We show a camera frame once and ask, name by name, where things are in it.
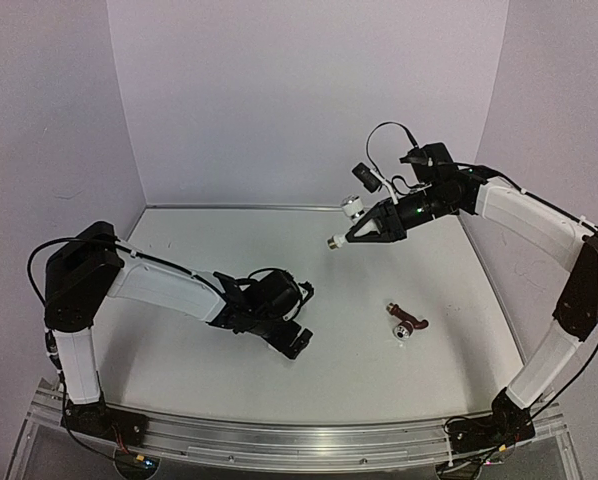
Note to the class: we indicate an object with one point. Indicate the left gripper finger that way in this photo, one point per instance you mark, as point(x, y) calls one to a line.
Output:
point(290, 351)
point(301, 342)

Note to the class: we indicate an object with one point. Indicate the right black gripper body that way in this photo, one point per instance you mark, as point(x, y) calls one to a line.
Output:
point(396, 223)

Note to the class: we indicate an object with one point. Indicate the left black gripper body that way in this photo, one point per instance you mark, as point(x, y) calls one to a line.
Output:
point(264, 328)

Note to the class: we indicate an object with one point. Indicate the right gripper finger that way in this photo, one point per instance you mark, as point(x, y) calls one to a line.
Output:
point(363, 222)
point(375, 237)

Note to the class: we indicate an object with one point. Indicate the white faucet chrome knob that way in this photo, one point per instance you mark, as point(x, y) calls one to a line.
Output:
point(338, 240)

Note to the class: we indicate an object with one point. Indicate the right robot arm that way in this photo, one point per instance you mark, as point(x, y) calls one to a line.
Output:
point(448, 188)

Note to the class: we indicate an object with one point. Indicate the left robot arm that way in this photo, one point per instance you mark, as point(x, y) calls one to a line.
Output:
point(95, 265)

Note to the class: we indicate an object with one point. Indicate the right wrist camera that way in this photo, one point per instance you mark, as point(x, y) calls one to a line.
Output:
point(372, 180)

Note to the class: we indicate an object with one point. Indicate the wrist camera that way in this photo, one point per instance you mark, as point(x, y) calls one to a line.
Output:
point(372, 180)
point(306, 292)

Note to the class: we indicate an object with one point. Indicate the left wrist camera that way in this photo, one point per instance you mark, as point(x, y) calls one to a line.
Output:
point(306, 292)

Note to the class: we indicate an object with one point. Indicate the aluminium front rail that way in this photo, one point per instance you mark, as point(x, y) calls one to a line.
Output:
point(176, 447)

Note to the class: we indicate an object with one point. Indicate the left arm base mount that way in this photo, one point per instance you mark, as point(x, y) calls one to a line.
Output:
point(99, 420)

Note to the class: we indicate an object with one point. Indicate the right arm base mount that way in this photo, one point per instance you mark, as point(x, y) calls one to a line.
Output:
point(506, 425)

